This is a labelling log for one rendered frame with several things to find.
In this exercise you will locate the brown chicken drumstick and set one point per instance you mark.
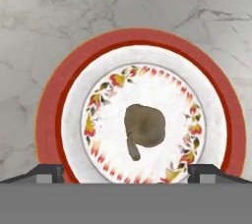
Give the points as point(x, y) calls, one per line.
point(146, 128)

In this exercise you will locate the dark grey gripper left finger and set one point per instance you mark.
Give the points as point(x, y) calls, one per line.
point(49, 171)

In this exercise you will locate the red rimmed floral plate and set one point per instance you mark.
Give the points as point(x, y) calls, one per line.
point(98, 70)

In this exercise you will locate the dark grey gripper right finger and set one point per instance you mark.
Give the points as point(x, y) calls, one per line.
point(202, 171)

